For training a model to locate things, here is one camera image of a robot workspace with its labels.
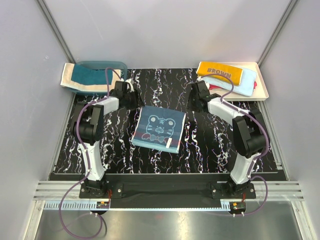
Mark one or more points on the pink folded towel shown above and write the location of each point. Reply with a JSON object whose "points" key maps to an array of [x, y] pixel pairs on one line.
{"points": [[246, 87]]}

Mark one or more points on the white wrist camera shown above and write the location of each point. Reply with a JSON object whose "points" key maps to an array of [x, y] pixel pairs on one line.
{"points": [[199, 79], [129, 82]]}

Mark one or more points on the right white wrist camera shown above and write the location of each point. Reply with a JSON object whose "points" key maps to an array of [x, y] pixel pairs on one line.
{"points": [[199, 79]]}

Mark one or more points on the teal plastic basket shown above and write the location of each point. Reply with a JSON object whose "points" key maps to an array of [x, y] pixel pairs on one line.
{"points": [[107, 65]]}

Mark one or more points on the light blue folded towel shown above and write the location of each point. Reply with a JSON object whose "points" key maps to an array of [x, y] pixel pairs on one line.
{"points": [[248, 78]]}

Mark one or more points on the yellow bear towel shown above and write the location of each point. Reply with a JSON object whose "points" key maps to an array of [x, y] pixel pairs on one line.
{"points": [[220, 71]]}

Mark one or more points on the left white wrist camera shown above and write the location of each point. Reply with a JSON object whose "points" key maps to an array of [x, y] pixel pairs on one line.
{"points": [[129, 82]]}

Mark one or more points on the white barcode care label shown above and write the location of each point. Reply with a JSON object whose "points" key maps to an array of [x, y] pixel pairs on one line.
{"points": [[168, 143]]}

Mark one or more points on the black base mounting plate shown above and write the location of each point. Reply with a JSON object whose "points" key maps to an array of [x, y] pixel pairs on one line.
{"points": [[168, 190]]}

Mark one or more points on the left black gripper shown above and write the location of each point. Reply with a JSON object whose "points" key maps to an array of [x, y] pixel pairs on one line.
{"points": [[137, 102]]}

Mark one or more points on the blue beige patterned towel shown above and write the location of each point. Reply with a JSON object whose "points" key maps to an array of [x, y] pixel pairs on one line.
{"points": [[155, 125]]}

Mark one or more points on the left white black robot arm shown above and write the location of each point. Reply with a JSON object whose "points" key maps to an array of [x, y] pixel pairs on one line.
{"points": [[88, 128]]}

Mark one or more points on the slotted aluminium cable rail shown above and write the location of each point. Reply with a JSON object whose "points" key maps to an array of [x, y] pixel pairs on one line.
{"points": [[77, 205]]}

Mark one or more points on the teal beige bordered towel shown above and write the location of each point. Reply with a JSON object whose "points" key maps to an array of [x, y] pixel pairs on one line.
{"points": [[85, 80]]}

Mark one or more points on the white plastic tray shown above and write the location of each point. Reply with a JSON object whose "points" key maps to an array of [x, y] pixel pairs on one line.
{"points": [[260, 93]]}

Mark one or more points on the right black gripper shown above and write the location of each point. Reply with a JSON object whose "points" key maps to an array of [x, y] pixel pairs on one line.
{"points": [[190, 96]]}

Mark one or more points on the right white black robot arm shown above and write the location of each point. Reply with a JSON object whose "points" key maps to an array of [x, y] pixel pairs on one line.
{"points": [[250, 137]]}

